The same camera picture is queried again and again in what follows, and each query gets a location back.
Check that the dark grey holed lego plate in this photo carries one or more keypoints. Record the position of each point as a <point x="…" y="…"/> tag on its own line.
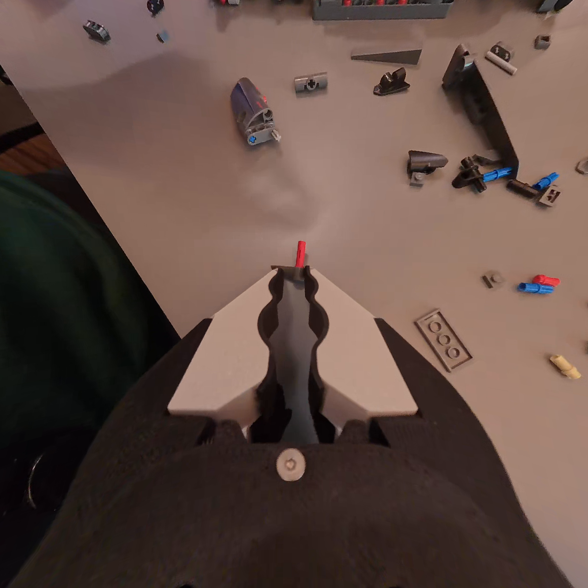
<point x="443" y="340"/>

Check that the long dark grey lego beam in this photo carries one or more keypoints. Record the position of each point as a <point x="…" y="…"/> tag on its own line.
<point x="482" y="105"/>

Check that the small black lego piece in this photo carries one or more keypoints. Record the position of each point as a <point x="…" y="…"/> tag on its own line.
<point x="96" y="31"/>

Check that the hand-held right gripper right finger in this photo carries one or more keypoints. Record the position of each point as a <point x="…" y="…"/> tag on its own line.
<point x="367" y="367"/>

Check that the small grey square lego piece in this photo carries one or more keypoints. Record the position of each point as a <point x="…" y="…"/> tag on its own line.
<point x="542" y="42"/>

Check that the black lego connector blue pin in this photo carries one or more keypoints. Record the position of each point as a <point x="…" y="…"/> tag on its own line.
<point x="471" y="177"/>

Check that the white lego bar piece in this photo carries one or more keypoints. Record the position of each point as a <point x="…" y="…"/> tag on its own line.
<point x="500" y="57"/>

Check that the long red lego pin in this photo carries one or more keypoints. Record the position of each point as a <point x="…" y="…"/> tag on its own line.
<point x="301" y="255"/>

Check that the scattered small lego pieces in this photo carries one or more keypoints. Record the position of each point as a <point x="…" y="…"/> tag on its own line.
<point x="535" y="287"/>

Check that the dark grey lego fin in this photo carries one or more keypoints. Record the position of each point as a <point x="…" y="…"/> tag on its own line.
<point x="425" y="161"/>

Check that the lego car model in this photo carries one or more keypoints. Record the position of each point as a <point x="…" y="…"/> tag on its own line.
<point x="381" y="11"/>

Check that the dark grey lego wedge panel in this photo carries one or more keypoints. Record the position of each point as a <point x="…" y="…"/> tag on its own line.
<point x="250" y="105"/>

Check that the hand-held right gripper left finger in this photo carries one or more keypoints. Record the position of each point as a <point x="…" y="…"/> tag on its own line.
<point x="220" y="367"/>

